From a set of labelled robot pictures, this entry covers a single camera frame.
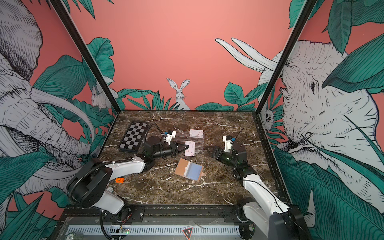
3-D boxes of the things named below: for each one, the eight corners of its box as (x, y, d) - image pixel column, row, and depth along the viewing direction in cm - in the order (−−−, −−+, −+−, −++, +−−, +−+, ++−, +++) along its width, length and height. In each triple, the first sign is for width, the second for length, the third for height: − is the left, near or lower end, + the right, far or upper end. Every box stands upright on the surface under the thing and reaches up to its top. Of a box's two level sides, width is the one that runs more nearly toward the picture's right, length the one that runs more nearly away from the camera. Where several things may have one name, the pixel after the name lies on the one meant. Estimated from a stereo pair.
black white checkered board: (121, 151, 99) (119, 148, 96) (134, 124, 114) (132, 121, 111) (137, 153, 98) (136, 150, 95) (148, 125, 114) (147, 122, 111)
